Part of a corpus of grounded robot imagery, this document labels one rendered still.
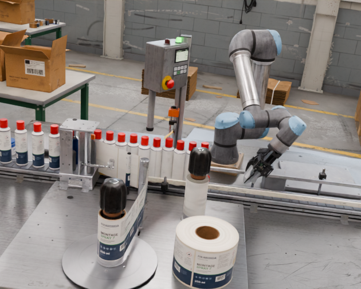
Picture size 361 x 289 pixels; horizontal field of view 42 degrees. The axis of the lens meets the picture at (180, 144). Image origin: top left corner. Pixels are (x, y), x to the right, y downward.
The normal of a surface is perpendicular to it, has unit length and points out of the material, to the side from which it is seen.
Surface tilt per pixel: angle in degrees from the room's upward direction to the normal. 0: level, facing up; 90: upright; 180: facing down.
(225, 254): 90
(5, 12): 91
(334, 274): 0
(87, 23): 90
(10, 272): 0
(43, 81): 90
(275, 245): 0
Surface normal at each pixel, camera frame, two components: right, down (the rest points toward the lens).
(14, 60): -0.18, 0.39
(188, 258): -0.53, 0.29
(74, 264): 0.09, -0.91
